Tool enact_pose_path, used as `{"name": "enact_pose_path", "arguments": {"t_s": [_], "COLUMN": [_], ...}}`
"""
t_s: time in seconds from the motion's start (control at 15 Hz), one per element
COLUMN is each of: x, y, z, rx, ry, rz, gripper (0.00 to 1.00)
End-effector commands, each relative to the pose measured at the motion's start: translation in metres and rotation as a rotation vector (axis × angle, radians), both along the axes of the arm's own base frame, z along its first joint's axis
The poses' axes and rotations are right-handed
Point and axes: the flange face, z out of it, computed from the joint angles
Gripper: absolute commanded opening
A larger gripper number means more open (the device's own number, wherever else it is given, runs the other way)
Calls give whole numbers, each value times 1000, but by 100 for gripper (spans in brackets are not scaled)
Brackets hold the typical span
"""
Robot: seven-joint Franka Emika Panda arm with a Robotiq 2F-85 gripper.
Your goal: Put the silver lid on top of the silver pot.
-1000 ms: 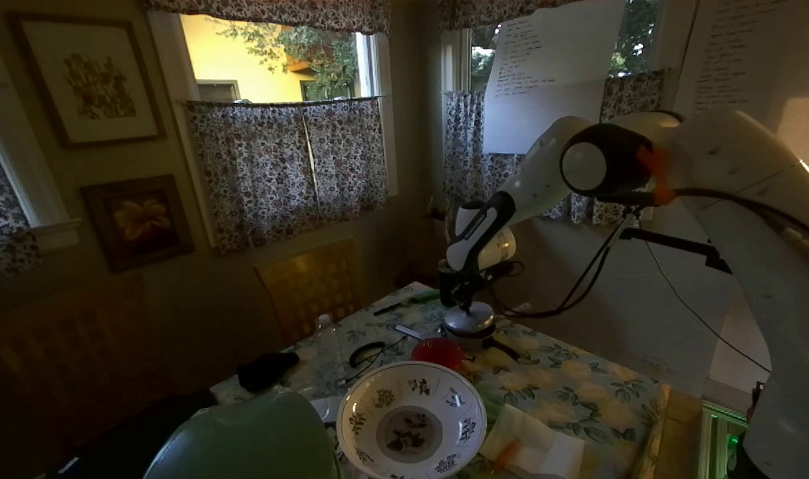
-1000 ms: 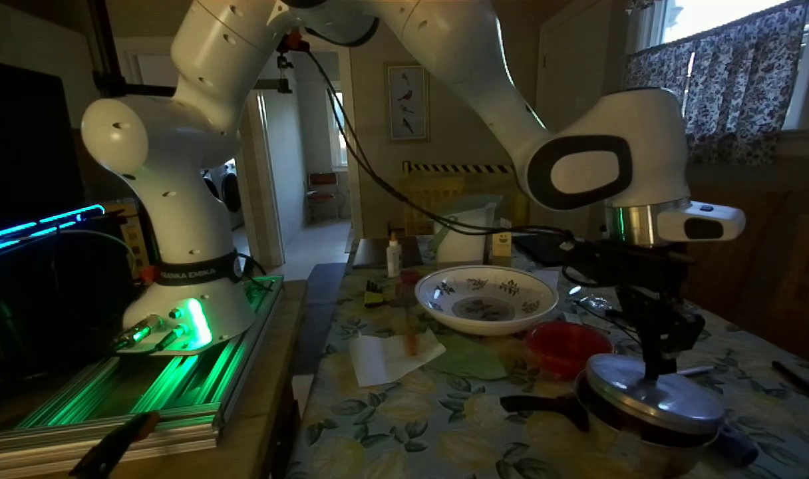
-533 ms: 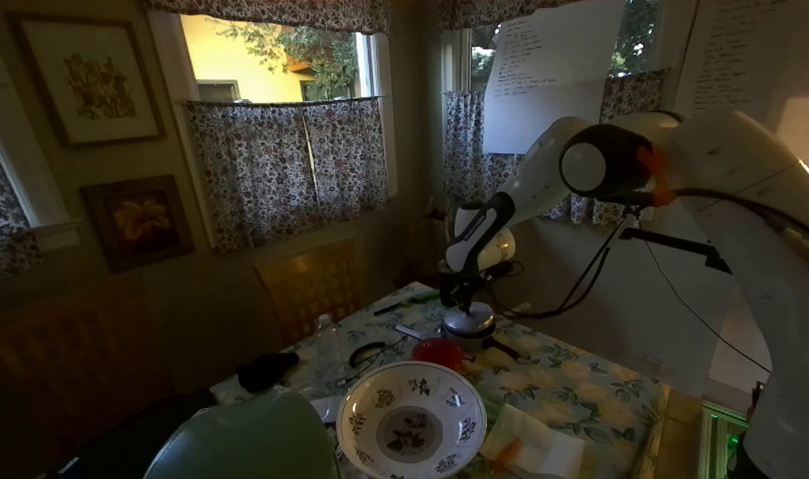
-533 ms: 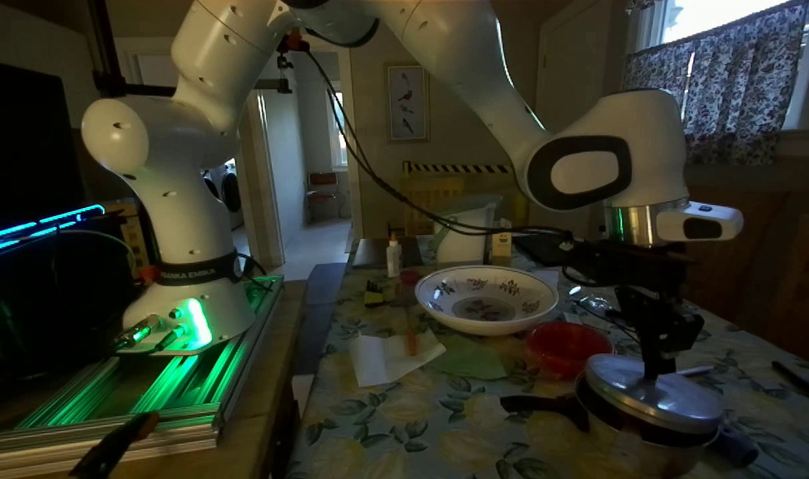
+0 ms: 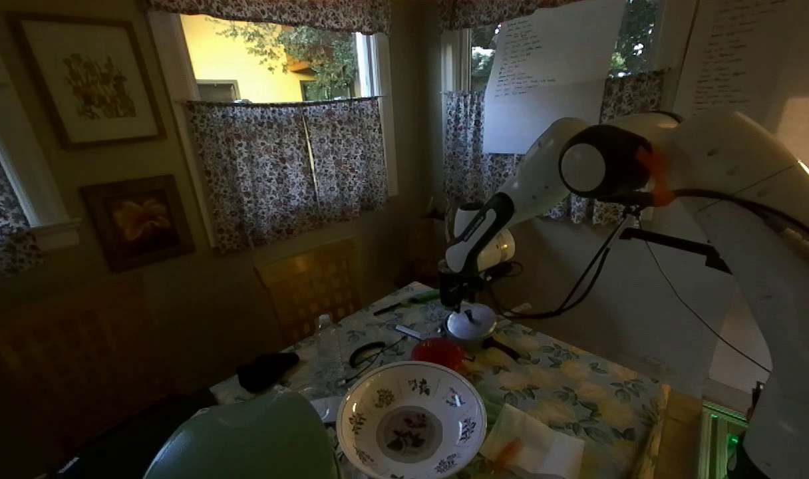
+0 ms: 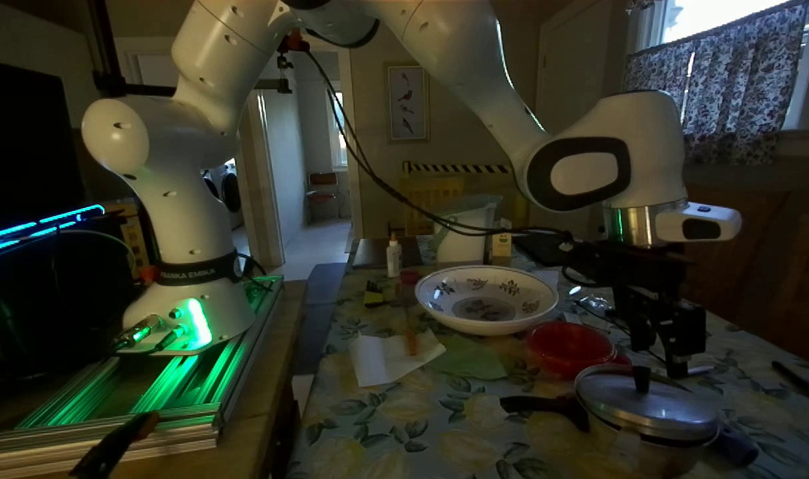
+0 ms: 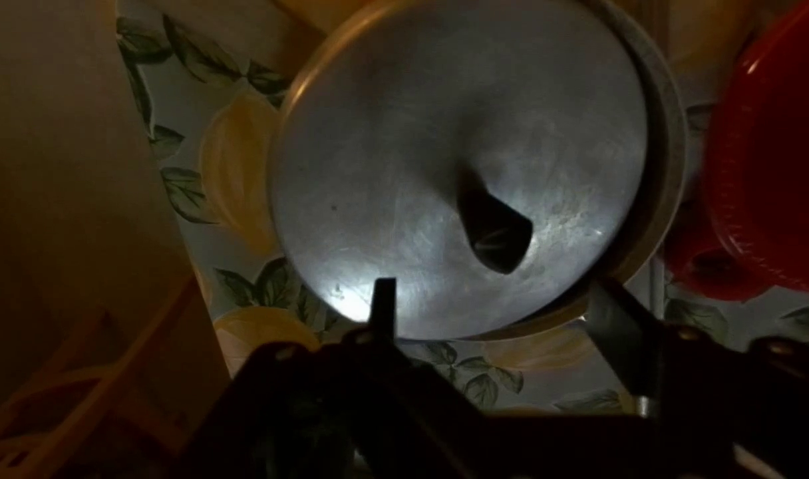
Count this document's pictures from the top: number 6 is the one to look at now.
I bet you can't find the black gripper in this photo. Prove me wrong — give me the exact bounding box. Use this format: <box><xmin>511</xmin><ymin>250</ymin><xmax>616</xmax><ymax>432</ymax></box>
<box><xmin>588</xmin><ymin>240</ymin><xmax>711</xmax><ymax>383</ymax></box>

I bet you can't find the silver lid with black knob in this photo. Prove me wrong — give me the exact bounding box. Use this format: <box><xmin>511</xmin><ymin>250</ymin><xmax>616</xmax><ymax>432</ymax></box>
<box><xmin>571</xmin><ymin>364</ymin><xmax>724</xmax><ymax>448</ymax></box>

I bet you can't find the silver spoon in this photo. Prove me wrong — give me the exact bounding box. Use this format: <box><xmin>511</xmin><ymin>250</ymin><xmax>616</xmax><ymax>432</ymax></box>
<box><xmin>567</xmin><ymin>286</ymin><xmax>616</xmax><ymax>319</ymax></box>

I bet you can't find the large black pouch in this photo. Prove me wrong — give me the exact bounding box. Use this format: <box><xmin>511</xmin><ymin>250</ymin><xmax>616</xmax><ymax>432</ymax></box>
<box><xmin>509</xmin><ymin>232</ymin><xmax>596</xmax><ymax>270</ymax></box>

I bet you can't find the black pen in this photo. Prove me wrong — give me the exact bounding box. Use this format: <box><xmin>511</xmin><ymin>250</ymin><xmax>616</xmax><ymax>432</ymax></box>
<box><xmin>768</xmin><ymin>356</ymin><xmax>809</xmax><ymax>405</ymax></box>

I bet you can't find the white floral bowl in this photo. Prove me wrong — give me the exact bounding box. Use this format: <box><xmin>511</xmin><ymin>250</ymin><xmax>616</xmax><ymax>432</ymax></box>
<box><xmin>413</xmin><ymin>260</ymin><xmax>565</xmax><ymax>340</ymax></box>

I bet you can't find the small yellow label box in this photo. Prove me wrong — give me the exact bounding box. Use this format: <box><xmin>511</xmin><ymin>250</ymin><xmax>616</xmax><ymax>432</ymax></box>
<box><xmin>487</xmin><ymin>230</ymin><xmax>517</xmax><ymax>266</ymax></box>

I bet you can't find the floral lemon tablecloth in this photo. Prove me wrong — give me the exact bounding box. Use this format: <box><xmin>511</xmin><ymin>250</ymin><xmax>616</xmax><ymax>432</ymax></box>
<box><xmin>288</xmin><ymin>250</ymin><xmax>809</xmax><ymax>479</ymax></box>

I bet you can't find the orange stick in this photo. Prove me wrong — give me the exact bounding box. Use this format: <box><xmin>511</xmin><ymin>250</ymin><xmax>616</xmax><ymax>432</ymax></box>
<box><xmin>402</xmin><ymin>295</ymin><xmax>423</xmax><ymax>356</ymax></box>

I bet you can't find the yellow chair with striped tape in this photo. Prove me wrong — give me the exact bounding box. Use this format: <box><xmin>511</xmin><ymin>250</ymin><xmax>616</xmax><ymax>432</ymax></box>
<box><xmin>402</xmin><ymin>158</ymin><xmax>533</xmax><ymax>236</ymax></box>

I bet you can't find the floral patterned curtain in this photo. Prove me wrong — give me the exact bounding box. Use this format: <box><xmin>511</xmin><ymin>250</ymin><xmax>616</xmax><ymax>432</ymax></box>
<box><xmin>616</xmin><ymin>0</ymin><xmax>809</xmax><ymax>168</ymax></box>

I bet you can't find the white paper napkin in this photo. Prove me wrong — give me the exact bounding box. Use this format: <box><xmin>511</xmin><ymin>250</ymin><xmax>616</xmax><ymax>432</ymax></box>
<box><xmin>345</xmin><ymin>328</ymin><xmax>450</xmax><ymax>392</ymax></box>

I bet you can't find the small white bottle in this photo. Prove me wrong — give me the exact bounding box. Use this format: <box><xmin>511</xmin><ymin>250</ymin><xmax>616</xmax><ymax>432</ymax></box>
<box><xmin>382</xmin><ymin>232</ymin><xmax>404</xmax><ymax>279</ymax></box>

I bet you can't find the small dark yellow item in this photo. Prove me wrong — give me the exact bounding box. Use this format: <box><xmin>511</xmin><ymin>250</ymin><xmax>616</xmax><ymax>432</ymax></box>
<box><xmin>358</xmin><ymin>274</ymin><xmax>398</xmax><ymax>311</ymax></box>

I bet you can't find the white door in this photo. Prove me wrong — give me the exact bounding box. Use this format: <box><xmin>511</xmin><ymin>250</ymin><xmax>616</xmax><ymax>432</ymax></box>
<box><xmin>527</xmin><ymin>0</ymin><xmax>614</xmax><ymax>143</ymax></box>

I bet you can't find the white washing machine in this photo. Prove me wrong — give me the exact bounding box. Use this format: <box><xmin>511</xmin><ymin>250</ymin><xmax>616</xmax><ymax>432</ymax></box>
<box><xmin>203</xmin><ymin>158</ymin><xmax>244</xmax><ymax>234</ymax></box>

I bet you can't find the cyan LED strip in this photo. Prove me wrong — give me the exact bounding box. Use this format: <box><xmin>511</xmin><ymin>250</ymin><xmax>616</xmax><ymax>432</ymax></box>
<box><xmin>0</xmin><ymin>203</ymin><xmax>109</xmax><ymax>260</ymax></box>

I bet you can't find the black monitor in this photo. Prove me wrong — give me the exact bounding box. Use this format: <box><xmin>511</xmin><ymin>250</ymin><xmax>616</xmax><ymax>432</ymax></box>
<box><xmin>0</xmin><ymin>55</ymin><xmax>92</xmax><ymax>236</ymax></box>

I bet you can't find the silver pot with black handle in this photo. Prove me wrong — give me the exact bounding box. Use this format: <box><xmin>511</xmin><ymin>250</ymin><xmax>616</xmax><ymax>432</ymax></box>
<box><xmin>498</xmin><ymin>389</ymin><xmax>720</xmax><ymax>479</ymax></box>

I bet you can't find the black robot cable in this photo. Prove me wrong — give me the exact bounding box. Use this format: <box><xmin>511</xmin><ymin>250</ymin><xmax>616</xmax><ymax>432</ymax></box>
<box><xmin>294</xmin><ymin>42</ymin><xmax>567</xmax><ymax>243</ymax></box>

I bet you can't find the bird wall picture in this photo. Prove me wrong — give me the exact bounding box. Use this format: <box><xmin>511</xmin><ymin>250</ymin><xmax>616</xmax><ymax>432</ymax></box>
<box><xmin>385</xmin><ymin>61</ymin><xmax>431</xmax><ymax>143</ymax></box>

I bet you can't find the aluminium rail base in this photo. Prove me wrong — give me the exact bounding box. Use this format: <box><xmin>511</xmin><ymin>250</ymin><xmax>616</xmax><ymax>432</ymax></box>
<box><xmin>0</xmin><ymin>274</ymin><xmax>288</xmax><ymax>464</ymax></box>

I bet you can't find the clamp with dark handle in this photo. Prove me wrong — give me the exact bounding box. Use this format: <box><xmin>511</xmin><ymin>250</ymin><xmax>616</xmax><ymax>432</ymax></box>
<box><xmin>67</xmin><ymin>409</ymin><xmax>161</xmax><ymax>479</ymax></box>

